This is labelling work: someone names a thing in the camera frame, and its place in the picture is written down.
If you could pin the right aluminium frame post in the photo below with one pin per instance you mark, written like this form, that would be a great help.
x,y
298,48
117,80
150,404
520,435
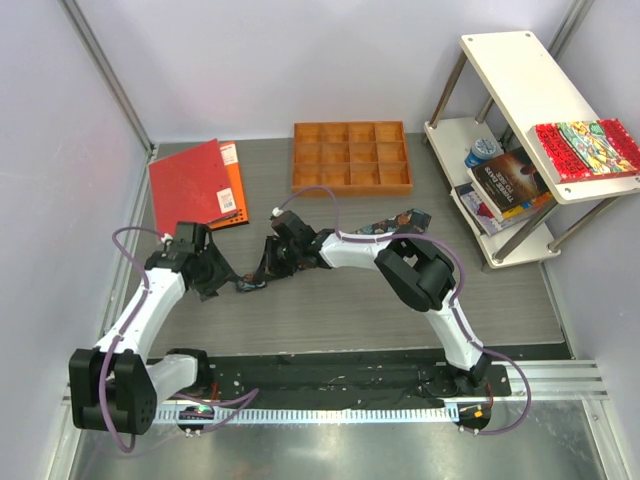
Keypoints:
x,y
568,27

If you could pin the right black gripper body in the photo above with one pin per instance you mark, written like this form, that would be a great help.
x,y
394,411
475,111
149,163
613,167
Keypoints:
x,y
281,258

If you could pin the white two-tier shelf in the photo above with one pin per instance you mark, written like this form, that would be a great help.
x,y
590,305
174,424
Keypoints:
x,y
529,88

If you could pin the aluminium rail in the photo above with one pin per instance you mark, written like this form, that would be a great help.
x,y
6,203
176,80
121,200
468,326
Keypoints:
x,y
544,380

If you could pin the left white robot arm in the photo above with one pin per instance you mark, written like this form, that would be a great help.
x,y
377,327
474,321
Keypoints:
x,y
112,386

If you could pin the dark brown book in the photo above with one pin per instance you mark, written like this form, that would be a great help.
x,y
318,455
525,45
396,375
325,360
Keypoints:
x,y
510,183

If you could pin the bottom stacked books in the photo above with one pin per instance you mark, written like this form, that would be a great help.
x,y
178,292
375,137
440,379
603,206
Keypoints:
x,y
486,222

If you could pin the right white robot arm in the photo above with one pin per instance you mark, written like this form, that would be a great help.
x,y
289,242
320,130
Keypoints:
x,y
418,272

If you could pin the orange notebook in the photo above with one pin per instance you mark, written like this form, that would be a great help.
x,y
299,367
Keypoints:
x,y
231,161

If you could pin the red colourful book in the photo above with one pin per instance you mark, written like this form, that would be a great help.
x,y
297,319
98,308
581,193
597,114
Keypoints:
x,y
589,150

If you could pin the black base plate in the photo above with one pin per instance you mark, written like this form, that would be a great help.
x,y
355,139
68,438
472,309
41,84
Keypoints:
x,y
365,380

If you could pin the aluminium frame post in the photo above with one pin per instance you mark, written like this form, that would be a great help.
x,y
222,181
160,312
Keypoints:
x,y
568,27
100,60

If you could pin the orange wooden compartment tray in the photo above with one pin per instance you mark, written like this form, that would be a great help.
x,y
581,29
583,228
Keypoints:
x,y
353,159

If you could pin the floral navy necktie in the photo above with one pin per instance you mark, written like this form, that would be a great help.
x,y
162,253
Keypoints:
x,y
395,225

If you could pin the left aluminium frame post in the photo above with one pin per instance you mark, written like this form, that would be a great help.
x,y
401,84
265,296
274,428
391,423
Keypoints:
x,y
100,60

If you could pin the red folder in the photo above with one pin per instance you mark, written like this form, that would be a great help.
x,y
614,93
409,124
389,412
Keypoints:
x,y
191,186

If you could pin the blue lidded jar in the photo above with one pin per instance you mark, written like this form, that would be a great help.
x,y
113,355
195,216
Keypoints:
x,y
482,150

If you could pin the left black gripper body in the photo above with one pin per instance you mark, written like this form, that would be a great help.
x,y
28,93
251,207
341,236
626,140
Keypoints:
x,y
213,274

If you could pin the slotted white cable duct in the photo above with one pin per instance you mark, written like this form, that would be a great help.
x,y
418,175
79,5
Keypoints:
x,y
182,414

